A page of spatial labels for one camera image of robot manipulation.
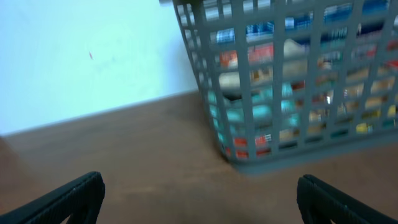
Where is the grey plastic basket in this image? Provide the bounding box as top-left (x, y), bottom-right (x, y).
top-left (173, 0), bottom-right (397, 174)

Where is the beige Pantree snack bag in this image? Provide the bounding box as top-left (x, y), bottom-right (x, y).
top-left (217, 39), bottom-right (396, 94)

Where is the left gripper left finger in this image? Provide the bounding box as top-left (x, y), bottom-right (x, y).
top-left (1, 171), bottom-right (105, 224)

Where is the blue Kleenex tissue box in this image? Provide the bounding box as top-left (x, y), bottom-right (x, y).
top-left (201, 0), bottom-right (398, 68)

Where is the green Nescafe coffee bag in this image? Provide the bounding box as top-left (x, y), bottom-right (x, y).
top-left (207, 83), bottom-right (396, 141)

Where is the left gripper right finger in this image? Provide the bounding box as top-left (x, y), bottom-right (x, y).
top-left (297, 174), bottom-right (397, 224)

